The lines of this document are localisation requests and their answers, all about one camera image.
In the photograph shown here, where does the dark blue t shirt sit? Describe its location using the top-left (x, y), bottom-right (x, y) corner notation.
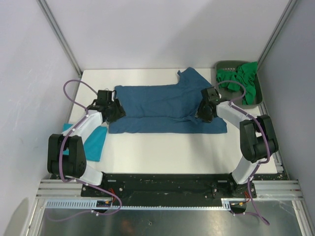
top-left (109, 67), bottom-right (227, 134)

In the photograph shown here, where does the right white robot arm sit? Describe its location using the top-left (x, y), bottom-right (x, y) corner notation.
top-left (195, 87), bottom-right (279, 197)

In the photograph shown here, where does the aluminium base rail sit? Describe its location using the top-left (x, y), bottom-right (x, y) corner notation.
top-left (253, 103), bottom-right (302, 201)

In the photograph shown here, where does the aluminium frame post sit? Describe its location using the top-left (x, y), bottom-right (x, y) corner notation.
top-left (257, 0), bottom-right (300, 70)
top-left (36, 0), bottom-right (82, 76)

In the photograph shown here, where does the left aluminium frame post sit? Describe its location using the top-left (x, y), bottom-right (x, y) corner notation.
top-left (36, 0), bottom-right (82, 76)

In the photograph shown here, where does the grey plastic bin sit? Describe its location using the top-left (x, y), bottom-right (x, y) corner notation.
top-left (215, 60), bottom-right (262, 109)

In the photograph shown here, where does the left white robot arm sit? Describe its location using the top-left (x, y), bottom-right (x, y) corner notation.
top-left (47, 90), bottom-right (126, 197)

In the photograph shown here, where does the white slotted cable duct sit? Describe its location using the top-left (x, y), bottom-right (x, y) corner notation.
top-left (44, 198), bottom-right (249, 211)

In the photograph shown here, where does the green crumpled t shirt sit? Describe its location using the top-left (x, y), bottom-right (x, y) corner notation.
top-left (216, 61), bottom-right (257, 105)

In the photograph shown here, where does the teal folded t shirt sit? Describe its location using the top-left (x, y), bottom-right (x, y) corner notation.
top-left (63, 126), bottom-right (107, 162)

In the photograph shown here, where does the right aluminium frame post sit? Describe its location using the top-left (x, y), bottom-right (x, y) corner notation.
top-left (257, 0), bottom-right (300, 70)

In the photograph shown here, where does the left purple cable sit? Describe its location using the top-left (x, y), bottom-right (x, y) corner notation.
top-left (46, 79), bottom-right (123, 221)

